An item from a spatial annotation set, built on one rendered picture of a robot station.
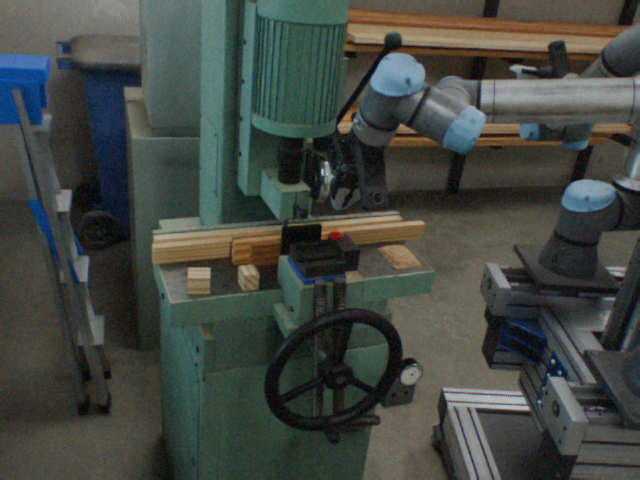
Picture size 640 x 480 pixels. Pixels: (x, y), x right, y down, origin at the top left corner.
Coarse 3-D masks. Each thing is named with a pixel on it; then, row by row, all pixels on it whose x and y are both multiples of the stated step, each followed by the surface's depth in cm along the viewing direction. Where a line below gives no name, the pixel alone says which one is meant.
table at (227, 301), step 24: (168, 264) 137; (192, 264) 138; (216, 264) 139; (240, 264) 140; (360, 264) 145; (384, 264) 146; (168, 288) 128; (216, 288) 130; (240, 288) 131; (264, 288) 132; (384, 288) 143; (408, 288) 146; (168, 312) 127; (192, 312) 127; (216, 312) 129; (240, 312) 131; (264, 312) 133; (288, 312) 130
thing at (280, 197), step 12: (264, 168) 146; (276, 168) 147; (264, 180) 145; (276, 180) 140; (264, 192) 146; (276, 192) 138; (288, 192) 136; (300, 192) 137; (276, 204) 138; (288, 204) 137; (300, 204) 138; (288, 216) 138
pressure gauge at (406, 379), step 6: (402, 360) 150; (408, 360) 150; (414, 360) 150; (402, 366) 149; (408, 366) 148; (414, 366) 149; (420, 366) 150; (402, 372) 148; (408, 372) 149; (420, 372) 151; (402, 378) 150; (408, 378) 150; (414, 378) 151; (420, 378) 152; (402, 384) 154; (408, 384) 151
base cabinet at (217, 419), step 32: (160, 320) 191; (192, 352) 145; (352, 352) 148; (384, 352) 152; (192, 384) 147; (224, 384) 139; (256, 384) 142; (288, 384) 146; (192, 416) 151; (224, 416) 143; (256, 416) 146; (192, 448) 155; (224, 448) 147; (256, 448) 151; (288, 448) 155; (320, 448) 159; (352, 448) 164
